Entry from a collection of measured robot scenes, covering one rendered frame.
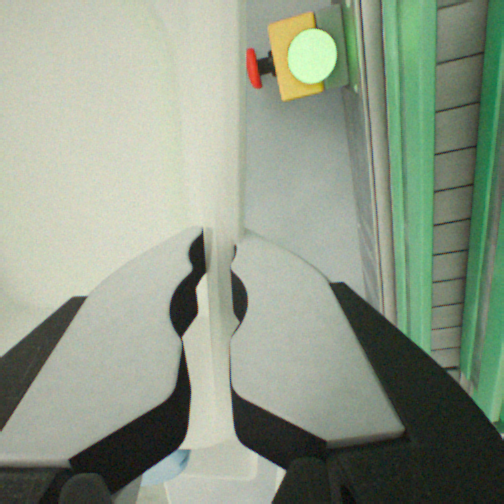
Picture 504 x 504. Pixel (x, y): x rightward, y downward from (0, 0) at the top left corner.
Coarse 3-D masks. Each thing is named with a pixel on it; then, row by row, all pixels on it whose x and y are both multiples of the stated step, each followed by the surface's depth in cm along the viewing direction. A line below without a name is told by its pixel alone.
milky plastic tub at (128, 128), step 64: (0, 0) 13; (64, 0) 13; (128, 0) 13; (192, 0) 7; (0, 64) 15; (64, 64) 14; (128, 64) 14; (192, 64) 8; (0, 128) 16; (64, 128) 16; (128, 128) 16; (192, 128) 15; (0, 192) 18; (64, 192) 18; (128, 192) 17; (192, 192) 17; (0, 256) 20; (64, 256) 20; (128, 256) 19; (0, 320) 21; (192, 384) 18; (192, 448) 16
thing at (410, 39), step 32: (384, 0) 25; (416, 0) 20; (384, 32) 27; (416, 32) 21; (416, 64) 22; (416, 96) 23; (416, 128) 24; (416, 160) 25; (416, 192) 26; (416, 224) 28; (416, 256) 30; (416, 288) 31; (416, 320) 34
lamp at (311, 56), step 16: (304, 32) 31; (320, 32) 30; (288, 48) 33; (304, 48) 31; (320, 48) 30; (288, 64) 33; (304, 64) 31; (320, 64) 31; (304, 80) 33; (320, 80) 33
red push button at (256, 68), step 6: (252, 48) 36; (246, 54) 36; (252, 54) 35; (246, 60) 36; (252, 60) 35; (258, 60) 37; (264, 60) 36; (246, 66) 36; (252, 66) 35; (258, 66) 36; (264, 66) 36; (252, 72) 36; (258, 72) 36; (264, 72) 37; (270, 72) 37; (252, 78) 36; (258, 78) 36; (252, 84) 37; (258, 84) 37
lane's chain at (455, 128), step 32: (448, 0) 26; (480, 0) 26; (448, 32) 27; (480, 32) 27; (384, 64) 29; (448, 64) 28; (480, 64) 28; (448, 96) 30; (480, 96) 29; (448, 128) 31; (448, 160) 32; (448, 192) 34; (448, 224) 36; (448, 256) 38; (448, 288) 40; (448, 320) 43; (448, 352) 46
